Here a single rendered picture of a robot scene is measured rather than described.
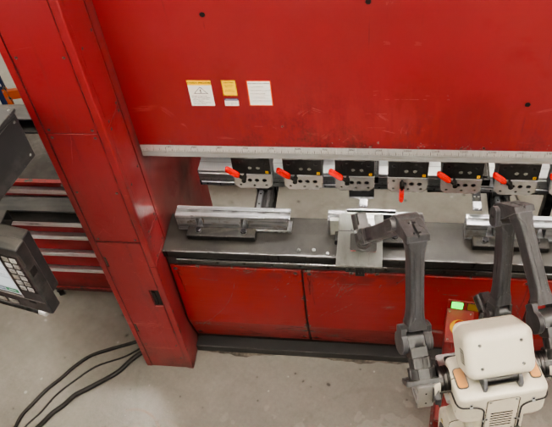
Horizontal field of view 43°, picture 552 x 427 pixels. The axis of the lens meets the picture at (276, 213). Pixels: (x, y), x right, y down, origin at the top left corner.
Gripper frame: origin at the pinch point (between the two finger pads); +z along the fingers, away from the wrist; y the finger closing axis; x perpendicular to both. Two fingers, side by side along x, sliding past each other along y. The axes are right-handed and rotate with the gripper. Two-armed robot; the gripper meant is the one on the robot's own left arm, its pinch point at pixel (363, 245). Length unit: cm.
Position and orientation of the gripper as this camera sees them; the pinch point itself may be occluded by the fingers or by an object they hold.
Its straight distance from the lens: 282.0
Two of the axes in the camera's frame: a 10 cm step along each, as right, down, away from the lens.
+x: -0.6, 9.9, -1.6
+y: -9.9, -0.4, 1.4
